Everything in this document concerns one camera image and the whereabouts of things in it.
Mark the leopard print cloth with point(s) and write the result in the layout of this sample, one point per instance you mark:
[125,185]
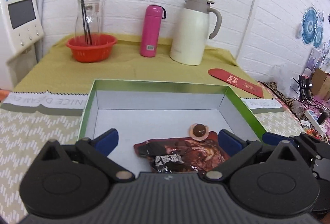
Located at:
[291,104]

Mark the beige chevron mat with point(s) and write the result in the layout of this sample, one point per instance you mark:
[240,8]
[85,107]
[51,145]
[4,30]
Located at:
[28,121]

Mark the pink thermos bottle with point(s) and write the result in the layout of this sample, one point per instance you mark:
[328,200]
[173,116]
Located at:
[154,15]

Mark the cream thermal jug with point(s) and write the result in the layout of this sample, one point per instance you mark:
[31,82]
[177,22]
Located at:
[198,22]

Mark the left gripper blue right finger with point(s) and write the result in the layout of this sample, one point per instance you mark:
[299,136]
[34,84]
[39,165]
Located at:
[240,154]

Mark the white touchscreen appliance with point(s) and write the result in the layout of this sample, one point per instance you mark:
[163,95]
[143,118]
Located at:
[20,27]

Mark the white power strip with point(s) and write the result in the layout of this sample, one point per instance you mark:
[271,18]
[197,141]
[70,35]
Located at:
[317,120]

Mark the brown cardboard box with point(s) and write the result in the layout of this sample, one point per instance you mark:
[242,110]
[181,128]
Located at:
[320,82]

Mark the chocolate jelly cup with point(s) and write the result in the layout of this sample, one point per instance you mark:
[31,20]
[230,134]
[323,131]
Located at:
[199,132]

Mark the clear glass carafe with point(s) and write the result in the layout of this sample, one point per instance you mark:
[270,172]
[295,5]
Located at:
[93,9]

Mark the red envelope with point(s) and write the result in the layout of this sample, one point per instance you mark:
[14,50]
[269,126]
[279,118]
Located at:
[236,81]

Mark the olive yellow cloth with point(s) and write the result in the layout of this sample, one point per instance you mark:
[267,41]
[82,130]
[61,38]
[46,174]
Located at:
[58,72]

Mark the dark red snack packet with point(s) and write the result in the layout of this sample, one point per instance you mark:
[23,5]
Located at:
[178,155]

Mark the black straw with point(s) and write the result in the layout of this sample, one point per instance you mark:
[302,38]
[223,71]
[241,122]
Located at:
[86,27]

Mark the green cardboard box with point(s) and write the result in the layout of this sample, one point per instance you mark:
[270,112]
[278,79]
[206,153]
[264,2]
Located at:
[144,110]

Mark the red plastic basket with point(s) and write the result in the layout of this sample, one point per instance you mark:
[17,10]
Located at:
[100,49]

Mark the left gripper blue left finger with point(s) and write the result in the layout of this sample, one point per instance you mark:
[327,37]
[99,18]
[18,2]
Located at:
[96,153]

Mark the blue paper fan decoration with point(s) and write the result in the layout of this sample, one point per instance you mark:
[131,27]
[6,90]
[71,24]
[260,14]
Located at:
[310,30]

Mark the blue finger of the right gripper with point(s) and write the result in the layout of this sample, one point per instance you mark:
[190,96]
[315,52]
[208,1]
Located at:
[274,139]

